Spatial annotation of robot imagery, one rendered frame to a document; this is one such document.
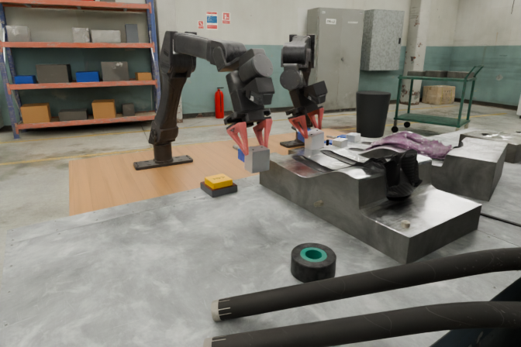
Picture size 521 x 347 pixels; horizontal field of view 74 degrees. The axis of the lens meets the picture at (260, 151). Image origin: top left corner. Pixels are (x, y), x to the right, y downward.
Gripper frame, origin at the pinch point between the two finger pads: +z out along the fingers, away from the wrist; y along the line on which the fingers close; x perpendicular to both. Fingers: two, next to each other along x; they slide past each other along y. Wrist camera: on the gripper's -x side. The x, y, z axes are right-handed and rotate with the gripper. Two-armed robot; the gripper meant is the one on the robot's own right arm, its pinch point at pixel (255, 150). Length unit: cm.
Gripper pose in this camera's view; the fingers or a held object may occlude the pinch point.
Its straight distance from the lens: 83.5
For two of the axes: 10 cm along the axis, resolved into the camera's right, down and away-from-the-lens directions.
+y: 8.4, -1.4, 5.3
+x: -4.9, 2.3, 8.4
